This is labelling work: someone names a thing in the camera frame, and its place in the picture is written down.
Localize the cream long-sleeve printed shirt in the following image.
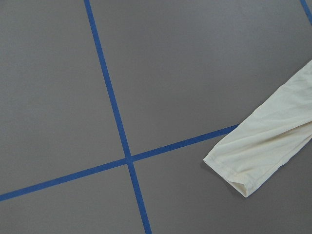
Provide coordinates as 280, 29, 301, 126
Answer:
203, 62, 312, 197

